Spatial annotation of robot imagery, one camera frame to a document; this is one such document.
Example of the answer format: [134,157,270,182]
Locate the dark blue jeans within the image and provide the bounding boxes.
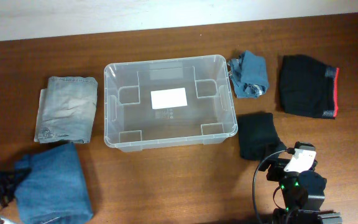
[14,143,93,224]

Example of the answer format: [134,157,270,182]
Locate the black cloth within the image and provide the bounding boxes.
[237,112,287,161]

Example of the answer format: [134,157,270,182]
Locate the black shorts with red band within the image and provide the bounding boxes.
[279,55,339,119]

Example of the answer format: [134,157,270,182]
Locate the light grey jeans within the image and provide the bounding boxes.
[34,77,98,144]

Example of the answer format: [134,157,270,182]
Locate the small blue denim garment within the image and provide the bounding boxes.
[228,50,269,98]

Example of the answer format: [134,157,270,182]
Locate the clear plastic storage container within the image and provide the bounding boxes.
[104,55,238,152]

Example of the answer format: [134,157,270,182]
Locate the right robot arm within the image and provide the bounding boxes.
[254,158,343,224]

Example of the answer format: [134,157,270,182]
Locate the white label in container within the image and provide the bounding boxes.
[150,88,188,110]

